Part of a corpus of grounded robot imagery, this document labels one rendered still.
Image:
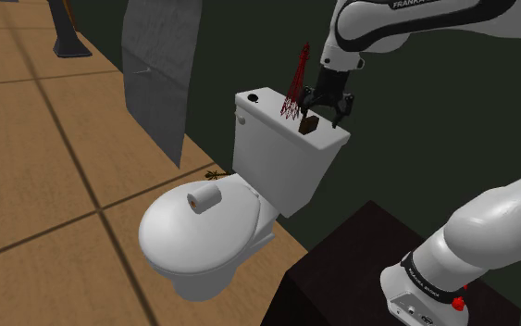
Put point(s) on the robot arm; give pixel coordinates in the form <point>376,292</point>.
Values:
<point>476,234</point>

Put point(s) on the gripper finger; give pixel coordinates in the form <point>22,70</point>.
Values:
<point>344,108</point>
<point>306,100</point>

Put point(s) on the small brown box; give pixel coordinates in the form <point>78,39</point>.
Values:
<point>308,125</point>

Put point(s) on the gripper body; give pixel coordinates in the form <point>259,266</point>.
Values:
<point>331,86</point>

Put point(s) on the red lattice tower figure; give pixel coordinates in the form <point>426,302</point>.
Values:
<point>297,86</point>

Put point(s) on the small dark spiky object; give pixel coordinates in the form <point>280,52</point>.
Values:
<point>215,174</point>

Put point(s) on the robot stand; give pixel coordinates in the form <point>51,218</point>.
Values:
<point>354,275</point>

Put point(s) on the small black round object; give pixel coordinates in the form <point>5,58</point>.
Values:
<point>253,97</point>

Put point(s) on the white toilet paper roll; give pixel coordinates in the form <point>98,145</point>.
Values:
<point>204,198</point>

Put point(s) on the dark stand base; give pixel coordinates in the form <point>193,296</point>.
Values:
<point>67,36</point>

